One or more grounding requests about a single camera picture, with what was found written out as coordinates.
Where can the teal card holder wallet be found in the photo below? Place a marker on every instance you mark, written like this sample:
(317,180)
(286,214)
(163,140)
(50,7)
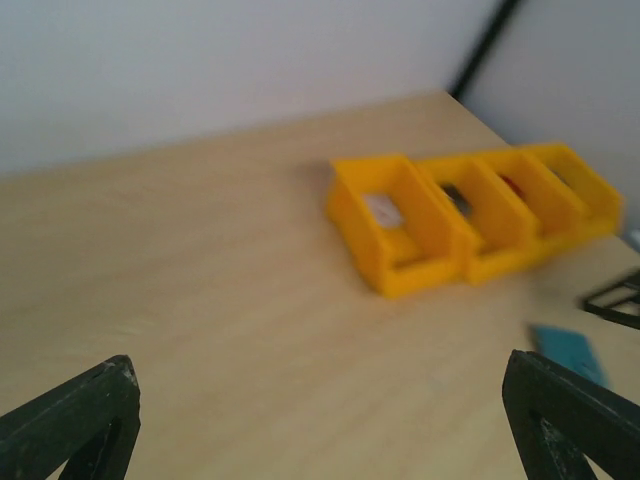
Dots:
(570,349)

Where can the yellow plastic bin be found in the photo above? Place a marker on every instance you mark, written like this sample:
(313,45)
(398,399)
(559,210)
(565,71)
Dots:
(603,205)
(401,236)
(557,212)
(497,237)

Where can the black corner frame post right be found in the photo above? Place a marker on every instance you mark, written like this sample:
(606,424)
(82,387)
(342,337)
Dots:
(480,53)

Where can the white patterned card stack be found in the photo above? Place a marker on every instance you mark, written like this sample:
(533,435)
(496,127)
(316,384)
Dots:
(384,210)

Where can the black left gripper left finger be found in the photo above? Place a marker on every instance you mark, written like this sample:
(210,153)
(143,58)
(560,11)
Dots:
(85,428)

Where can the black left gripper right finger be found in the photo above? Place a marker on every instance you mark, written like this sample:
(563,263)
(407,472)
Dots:
(562,422)

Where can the red card stack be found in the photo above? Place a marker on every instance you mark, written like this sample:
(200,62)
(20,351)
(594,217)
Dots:
(513,186)

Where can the black card stack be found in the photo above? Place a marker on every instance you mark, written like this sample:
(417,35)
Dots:
(458,199)

